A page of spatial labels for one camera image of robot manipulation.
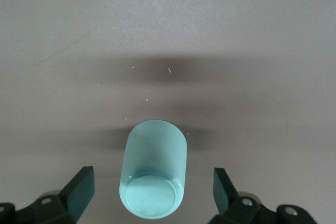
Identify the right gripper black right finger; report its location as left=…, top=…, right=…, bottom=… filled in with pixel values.
left=208, top=167, right=316, bottom=224

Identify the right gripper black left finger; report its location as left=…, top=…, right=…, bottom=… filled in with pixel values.
left=0, top=165, right=95, bottom=224

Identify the mint green cup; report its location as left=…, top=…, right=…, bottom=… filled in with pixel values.
left=118, top=119, right=188, bottom=220

